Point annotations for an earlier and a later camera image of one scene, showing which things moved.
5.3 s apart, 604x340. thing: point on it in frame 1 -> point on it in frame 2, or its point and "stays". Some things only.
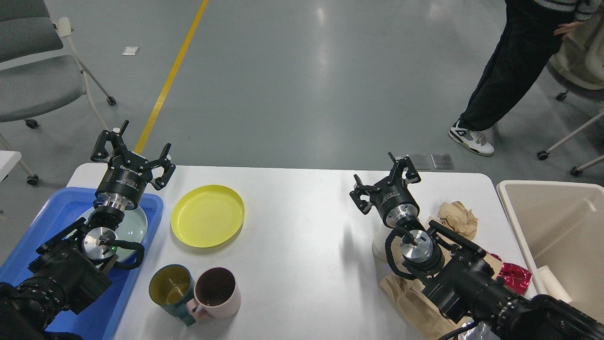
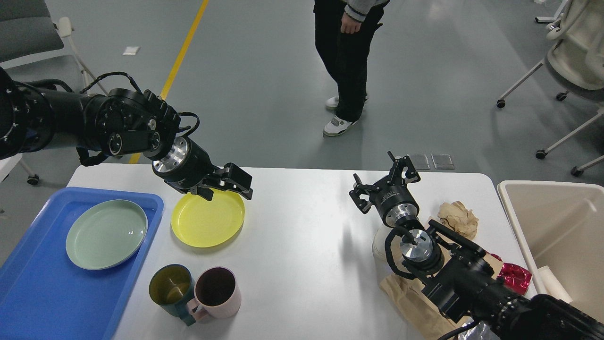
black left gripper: [128, 173] -> [188, 165]
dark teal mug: [171, 287] stays
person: [532, 31] -> [344, 29]
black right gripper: [395, 202] stays
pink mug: [217, 294] stays
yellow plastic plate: [207, 216] stays
